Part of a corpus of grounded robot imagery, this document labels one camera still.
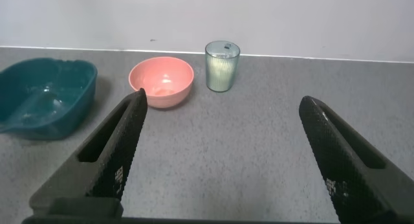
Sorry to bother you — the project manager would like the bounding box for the ribbed transparent plastic cup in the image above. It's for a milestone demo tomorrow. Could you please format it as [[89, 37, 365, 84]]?
[[204, 40, 241, 93]]

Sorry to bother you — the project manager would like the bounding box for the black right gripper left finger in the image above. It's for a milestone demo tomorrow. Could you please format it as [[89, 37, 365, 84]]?
[[28, 88, 148, 218]]

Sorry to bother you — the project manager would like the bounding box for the teal plastic square tray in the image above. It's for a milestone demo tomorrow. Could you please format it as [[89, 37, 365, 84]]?
[[0, 57, 98, 140]]

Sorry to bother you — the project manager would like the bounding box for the pink plastic bowl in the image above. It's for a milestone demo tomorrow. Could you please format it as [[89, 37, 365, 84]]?
[[128, 56, 195, 109]]

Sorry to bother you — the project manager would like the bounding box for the white powder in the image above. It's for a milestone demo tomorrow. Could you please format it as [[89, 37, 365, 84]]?
[[208, 56, 236, 91]]

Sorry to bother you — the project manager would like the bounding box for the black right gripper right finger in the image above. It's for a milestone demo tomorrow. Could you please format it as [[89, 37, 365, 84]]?
[[298, 95, 414, 224]]

